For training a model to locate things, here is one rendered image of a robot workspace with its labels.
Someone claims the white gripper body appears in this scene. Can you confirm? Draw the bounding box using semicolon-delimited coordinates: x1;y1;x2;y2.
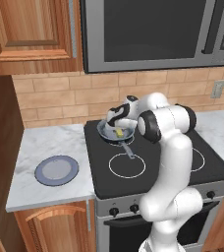
107;117;139;131

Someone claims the dark blue frying pan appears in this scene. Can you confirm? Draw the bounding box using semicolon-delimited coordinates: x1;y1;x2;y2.
96;119;137;160

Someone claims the black hob stove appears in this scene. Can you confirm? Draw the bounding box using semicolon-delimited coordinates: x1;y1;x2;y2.
83;115;224;252

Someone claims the blue grey plate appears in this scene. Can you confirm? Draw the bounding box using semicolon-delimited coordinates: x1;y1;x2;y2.
33;155;81;187

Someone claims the silver microwave oven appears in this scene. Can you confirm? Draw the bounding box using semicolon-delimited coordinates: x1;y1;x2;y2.
80;0;224;74

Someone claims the black oven door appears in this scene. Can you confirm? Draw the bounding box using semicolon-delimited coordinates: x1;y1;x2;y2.
103;200;222;252

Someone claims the wooden base cupboard door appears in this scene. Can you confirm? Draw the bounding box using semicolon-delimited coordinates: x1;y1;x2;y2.
13;200;97;252

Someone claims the tall dark wooden cabinet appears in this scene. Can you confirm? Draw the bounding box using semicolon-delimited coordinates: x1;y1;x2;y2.
0;75;26;252

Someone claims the silver base cupboard handle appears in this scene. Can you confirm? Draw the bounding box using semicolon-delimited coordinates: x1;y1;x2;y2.
85;200;92;232

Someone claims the grey wall socket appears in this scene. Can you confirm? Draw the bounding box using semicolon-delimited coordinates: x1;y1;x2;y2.
209;79;224;99

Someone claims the silver wall cupboard handle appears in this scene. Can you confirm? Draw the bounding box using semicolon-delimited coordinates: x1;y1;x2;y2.
68;0;78;60

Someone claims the black microwave door handle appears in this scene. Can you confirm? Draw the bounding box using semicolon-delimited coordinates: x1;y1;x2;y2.
200;0;219;55

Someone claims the wooden wall cupboard door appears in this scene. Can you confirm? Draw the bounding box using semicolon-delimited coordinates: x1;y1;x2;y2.
0;0;84;77

